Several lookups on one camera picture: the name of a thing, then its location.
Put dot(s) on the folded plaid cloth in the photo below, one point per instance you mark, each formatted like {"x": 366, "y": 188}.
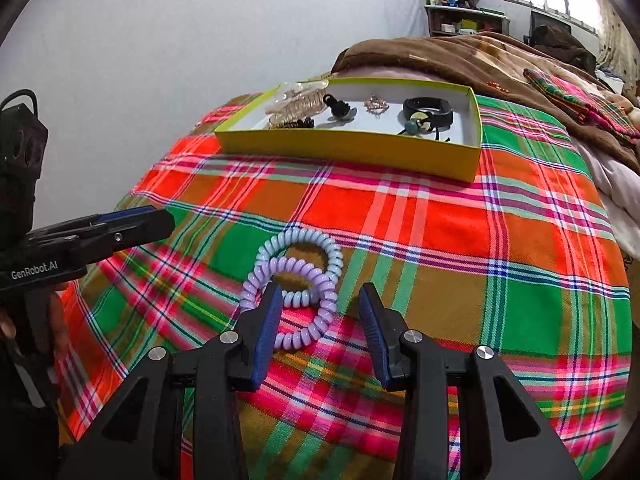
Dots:
{"x": 575, "y": 96}

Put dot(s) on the white hair claw clip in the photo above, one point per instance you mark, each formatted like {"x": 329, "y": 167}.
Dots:
{"x": 300, "y": 100}

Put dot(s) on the yellow-green cardboard box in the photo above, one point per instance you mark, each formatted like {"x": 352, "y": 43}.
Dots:
{"x": 350, "y": 153}

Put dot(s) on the wooden shelf with items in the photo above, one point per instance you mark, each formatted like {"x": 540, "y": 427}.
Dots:
{"x": 440, "y": 17}

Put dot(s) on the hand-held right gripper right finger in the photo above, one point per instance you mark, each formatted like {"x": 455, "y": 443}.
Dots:
{"x": 375, "y": 335}

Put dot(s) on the patterned curtain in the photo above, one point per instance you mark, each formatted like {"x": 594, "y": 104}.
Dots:
{"x": 617, "y": 40}

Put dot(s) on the white quilt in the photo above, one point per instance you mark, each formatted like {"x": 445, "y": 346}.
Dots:
{"x": 615, "y": 187}

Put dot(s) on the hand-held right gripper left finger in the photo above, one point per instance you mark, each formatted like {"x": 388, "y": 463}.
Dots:
{"x": 265, "y": 335}

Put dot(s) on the person's left hand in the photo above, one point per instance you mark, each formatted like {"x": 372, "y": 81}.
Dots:
{"x": 59, "y": 322}

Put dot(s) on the black wrist band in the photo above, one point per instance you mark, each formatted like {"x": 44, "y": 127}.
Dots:
{"x": 441, "y": 118}

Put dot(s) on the black monitor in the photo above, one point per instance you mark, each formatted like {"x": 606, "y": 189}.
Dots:
{"x": 547, "y": 20}

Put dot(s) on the plaid bed sheet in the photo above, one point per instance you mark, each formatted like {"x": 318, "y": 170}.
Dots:
{"x": 450, "y": 260}

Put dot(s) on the dark brown clothing pile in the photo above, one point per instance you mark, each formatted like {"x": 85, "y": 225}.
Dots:
{"x": 560, "y": 45}

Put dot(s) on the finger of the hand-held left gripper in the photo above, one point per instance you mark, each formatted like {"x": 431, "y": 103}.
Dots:
{"x": 145, "y": 230}
{"x": 125, "y": 214}

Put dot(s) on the brown fleece blanket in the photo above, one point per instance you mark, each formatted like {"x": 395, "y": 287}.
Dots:
{"x": 450, "y": 60}

